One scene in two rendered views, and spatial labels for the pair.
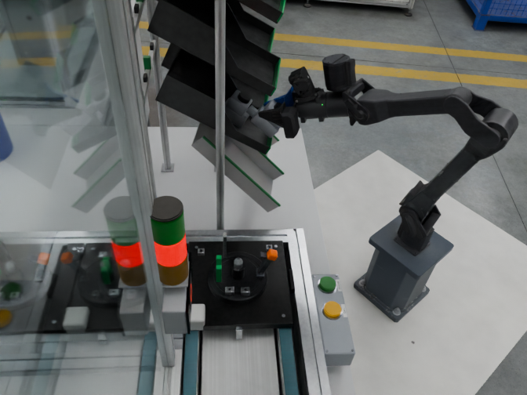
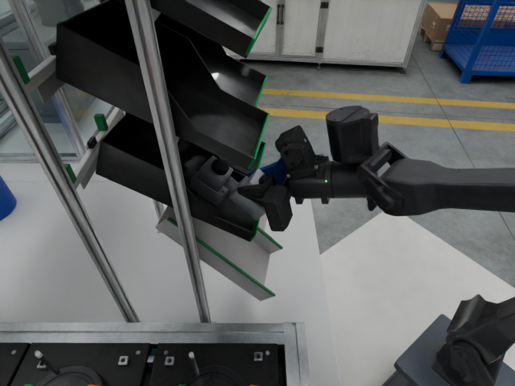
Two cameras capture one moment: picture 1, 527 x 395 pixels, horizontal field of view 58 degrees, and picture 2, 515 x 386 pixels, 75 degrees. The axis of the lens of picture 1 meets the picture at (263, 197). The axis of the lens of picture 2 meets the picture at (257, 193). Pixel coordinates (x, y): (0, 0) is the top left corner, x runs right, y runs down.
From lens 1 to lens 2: 56 cm
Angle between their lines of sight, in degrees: 6
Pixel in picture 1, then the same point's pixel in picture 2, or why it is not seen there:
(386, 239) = (420, 365)
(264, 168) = (259, 242)
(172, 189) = (165, 253)
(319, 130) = not seen: hidden behind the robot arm
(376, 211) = (392, 286)
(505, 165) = not seen: hidden behind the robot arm
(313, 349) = not seen: outside the picture
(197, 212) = (187, 285)
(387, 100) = (437, 182)
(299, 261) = (298, 375)
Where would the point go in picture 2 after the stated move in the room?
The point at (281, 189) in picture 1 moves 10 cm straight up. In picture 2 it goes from (283, 254) to (285, 231)
